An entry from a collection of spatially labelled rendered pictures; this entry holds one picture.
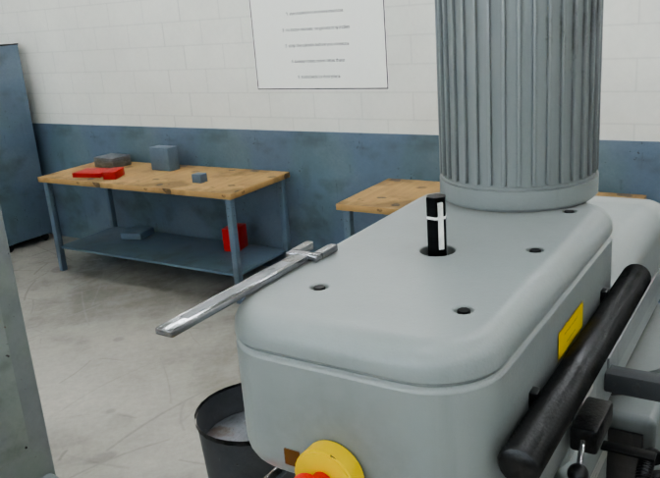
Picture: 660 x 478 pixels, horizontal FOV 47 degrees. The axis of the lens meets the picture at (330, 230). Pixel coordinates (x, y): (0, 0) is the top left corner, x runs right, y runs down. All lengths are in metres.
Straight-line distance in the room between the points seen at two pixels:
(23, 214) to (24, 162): 0.52
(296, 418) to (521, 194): 0.40
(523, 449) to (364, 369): 0.14
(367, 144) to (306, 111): 0.59
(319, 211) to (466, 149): 5.19
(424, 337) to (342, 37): 5.18
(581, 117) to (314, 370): 0.47
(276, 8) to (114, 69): 1.94
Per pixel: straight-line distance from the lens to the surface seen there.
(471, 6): 0.90
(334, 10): 5.75
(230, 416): 3.31
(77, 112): 7.83
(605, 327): 0.83
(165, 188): 5.95
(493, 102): 0.90
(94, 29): 7.45
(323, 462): 0.65
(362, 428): 0.64
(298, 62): 5.96
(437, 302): 0.66
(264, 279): 0.72
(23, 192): 8.16
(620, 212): 1.40
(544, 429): 0.65
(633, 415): 1.24
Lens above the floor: 2.14
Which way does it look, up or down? 17 degrees down
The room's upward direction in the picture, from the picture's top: 4 degrees counter-clockwise
